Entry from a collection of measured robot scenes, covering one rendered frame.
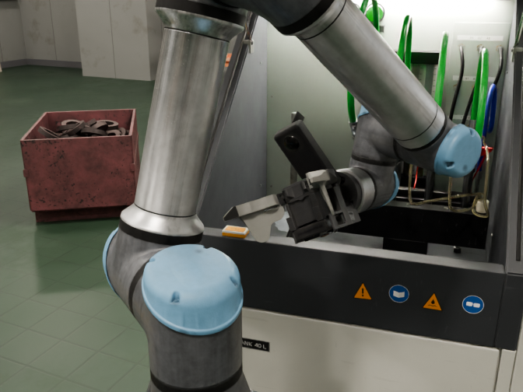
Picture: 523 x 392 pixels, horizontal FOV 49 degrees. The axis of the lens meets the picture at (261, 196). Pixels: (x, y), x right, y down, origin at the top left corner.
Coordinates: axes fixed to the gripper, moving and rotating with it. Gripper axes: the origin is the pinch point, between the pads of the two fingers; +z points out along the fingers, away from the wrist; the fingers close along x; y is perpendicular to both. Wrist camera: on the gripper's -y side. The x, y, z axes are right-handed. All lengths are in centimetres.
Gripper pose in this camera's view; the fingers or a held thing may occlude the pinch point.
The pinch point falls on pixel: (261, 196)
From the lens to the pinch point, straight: 73.9
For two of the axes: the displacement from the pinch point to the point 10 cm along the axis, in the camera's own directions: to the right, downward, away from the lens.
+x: -7.4, 3.4, 5.8
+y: 3.4, 9.3, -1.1
